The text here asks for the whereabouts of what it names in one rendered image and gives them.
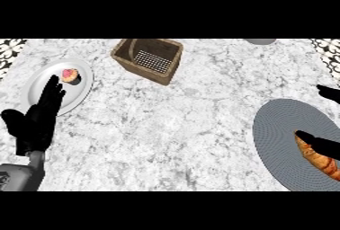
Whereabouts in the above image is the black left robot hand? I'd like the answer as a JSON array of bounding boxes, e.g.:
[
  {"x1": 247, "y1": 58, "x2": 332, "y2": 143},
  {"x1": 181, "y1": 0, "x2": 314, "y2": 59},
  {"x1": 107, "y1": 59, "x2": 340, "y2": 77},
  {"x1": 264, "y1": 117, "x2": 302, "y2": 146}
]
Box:
[{"x1": 0, "y1": 74, "x2": 69, "y2": 157}]

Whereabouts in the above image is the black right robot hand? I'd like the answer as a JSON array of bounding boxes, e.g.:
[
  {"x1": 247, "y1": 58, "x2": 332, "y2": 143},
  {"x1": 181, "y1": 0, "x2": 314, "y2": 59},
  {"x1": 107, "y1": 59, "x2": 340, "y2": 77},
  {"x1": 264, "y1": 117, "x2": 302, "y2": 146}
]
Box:
[{"x1": 295, "y1": 84, "x2": 340, "y2": 162}]

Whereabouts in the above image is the golden brown croissant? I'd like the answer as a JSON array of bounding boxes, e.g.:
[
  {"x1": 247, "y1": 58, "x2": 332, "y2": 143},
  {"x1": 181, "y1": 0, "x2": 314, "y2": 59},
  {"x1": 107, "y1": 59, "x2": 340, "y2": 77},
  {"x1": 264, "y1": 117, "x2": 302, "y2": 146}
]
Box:
[{"x1": 295, "y1": 134, "x2": 340, "y2": 182}]

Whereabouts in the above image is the grey round placemat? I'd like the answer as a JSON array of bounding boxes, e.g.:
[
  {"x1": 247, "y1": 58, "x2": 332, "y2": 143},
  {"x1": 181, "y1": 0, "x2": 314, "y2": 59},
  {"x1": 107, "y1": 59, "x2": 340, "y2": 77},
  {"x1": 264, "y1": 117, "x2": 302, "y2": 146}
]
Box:
[{"x1": 252, "y1": 98, "x2": 340, "y2": 192}]

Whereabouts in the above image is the brown wicker basket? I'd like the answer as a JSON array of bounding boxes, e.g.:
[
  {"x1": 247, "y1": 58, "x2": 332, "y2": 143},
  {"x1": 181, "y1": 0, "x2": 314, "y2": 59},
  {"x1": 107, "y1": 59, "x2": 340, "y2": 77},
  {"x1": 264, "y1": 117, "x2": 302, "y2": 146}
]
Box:
[{"x1": 110, "y1": 39, "x2": 185, "y2": 86}]

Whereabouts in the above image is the white oval plate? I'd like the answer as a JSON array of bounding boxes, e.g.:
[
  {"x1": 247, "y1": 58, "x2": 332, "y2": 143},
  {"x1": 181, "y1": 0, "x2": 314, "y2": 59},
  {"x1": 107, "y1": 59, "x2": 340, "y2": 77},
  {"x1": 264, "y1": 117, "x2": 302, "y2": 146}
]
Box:
[{"x1": 20, "y1": 58, "x2": 97, "y2": 117}]

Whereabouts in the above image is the grey round object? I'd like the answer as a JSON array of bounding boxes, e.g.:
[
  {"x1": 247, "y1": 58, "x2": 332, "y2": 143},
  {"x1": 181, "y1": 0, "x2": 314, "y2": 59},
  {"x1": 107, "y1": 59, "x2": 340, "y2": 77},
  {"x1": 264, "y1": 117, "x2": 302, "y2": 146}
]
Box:
[{"x1": 244, "y1": 39, "x2": 278, "y2": 46}]

